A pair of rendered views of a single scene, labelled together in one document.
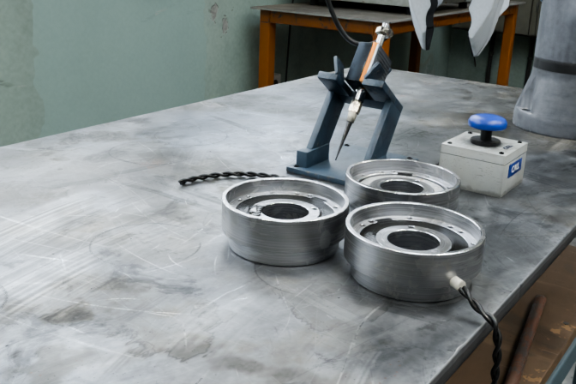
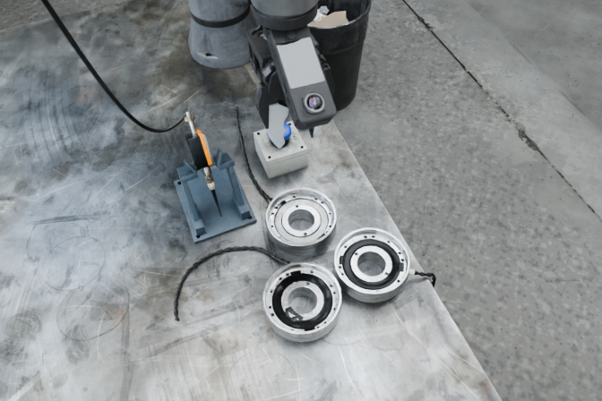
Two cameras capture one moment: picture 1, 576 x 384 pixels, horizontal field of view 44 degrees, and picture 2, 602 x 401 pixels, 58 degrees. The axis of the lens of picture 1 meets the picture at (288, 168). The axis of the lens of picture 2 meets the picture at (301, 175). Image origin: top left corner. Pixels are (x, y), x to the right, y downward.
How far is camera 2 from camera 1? 0.64 m
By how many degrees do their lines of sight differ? 54
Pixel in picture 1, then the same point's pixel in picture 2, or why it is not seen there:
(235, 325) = (380, 382)
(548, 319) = not seen: hidden behind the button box
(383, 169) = (270, 210)
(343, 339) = (413, 342)
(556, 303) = not seen: hidden behind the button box
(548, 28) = (205, 1)
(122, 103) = not seen: outside the picture
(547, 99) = (224, 46)
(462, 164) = (282, 164)
